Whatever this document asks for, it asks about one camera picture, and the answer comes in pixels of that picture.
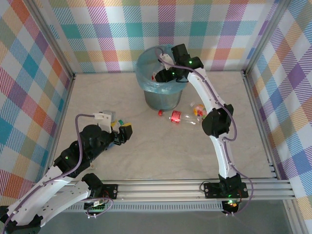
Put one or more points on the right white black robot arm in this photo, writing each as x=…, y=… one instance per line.
x=221, y=156

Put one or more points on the blue plastic bin liner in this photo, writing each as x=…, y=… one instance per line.
x=146, y=83

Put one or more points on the aluminium side rail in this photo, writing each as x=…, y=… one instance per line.
x=61, y=122
x=265, y=136

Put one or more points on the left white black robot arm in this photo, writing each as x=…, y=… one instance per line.
x=70, y=193

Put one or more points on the aluminium frame post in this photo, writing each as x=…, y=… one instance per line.
x=53, y=41
x=265, y=36

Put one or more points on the right aluminium frame post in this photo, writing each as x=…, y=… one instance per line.
x=265, y=36

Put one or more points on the right aluminium side rail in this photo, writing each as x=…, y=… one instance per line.
x=265, y=136

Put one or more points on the pink drink bottle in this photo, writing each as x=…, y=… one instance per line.
x=198, y=111

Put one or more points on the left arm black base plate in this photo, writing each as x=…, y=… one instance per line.
x=111, y=191

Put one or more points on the left aluminium side rail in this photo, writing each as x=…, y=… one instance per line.
x=61, y=122

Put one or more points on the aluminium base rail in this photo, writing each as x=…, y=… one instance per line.
x=158, y=190

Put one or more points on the left aluminium frame post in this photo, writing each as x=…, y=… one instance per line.
x=53, y=41

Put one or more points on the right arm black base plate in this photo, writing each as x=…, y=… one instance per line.
x=210, y=190

